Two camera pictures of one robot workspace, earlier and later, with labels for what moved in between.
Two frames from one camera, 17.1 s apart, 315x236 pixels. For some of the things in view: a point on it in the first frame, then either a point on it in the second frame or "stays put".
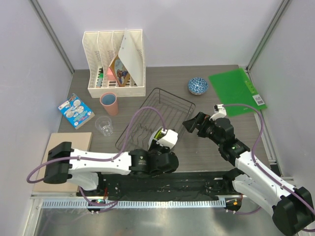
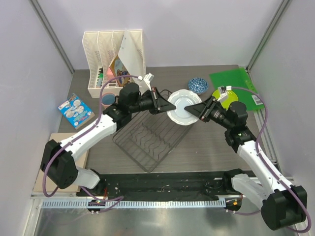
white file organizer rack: x=115 y=59 stays put
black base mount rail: x=171 y=186 stays put
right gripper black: x=190 y=125 -> x=204 y=110
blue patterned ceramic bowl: x=198 y=86 stays put
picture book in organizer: x=120 y=71 stays put
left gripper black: x=165 y=148 -> x=159 y=103
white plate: x=152 y=137 -> x=181 y=99
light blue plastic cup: x=109 y=99 stays put
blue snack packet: x=76 y=112 stays put
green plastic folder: x=235 y=87 stays put
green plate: x=158 y=134 -> x=226 y=101
